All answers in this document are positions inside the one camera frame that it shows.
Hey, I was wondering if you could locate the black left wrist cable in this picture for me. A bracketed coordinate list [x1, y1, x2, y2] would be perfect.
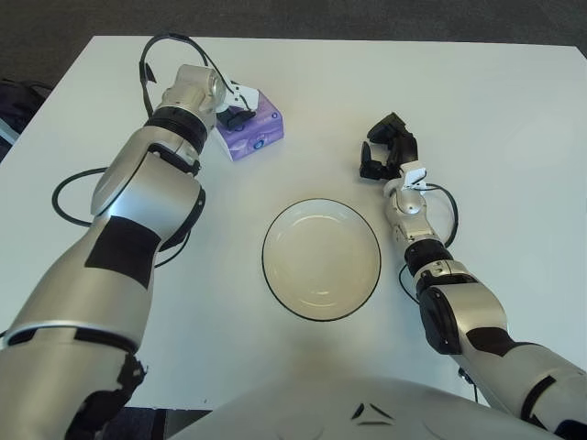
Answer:
[138, 32, 244, 121]

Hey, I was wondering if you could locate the white plate with black rim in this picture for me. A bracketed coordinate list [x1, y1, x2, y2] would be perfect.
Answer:
[261, 197, 382, 321]

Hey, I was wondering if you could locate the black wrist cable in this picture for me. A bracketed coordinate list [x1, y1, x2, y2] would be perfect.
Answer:
[138, 32, 244, 121]
[424, 182, 459, 251]

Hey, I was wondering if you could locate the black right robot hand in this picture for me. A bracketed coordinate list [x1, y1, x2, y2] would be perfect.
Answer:
[357, 112, 419, 182]

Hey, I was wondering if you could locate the black bag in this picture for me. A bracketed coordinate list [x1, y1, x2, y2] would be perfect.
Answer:
[0, 78, 51, 148]

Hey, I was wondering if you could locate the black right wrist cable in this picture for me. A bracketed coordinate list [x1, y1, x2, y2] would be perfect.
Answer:
[424, 182, 459, 251]

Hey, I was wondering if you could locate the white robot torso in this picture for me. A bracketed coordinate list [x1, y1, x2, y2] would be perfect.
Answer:
[169, 373, 587, 440]

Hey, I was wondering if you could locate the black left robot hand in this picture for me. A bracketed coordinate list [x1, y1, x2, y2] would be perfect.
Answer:
[215, 104, 257, 133]

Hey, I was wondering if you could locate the purple tissue paper pack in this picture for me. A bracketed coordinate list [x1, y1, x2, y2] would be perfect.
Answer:
[215, 90, 286, 162]

